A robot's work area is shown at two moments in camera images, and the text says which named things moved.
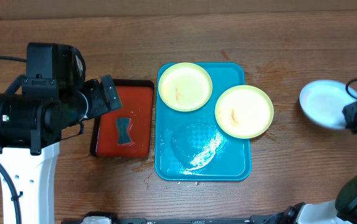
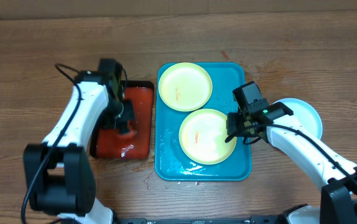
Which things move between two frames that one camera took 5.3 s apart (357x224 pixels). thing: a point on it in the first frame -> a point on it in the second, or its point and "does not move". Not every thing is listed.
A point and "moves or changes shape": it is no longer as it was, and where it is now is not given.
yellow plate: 244,111 moves or changes shape
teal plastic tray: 191,145 does not move
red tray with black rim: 137,97 does not move
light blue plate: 322,102 -> 305,113
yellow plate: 185,86 does not move
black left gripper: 100,106 -> 129,115
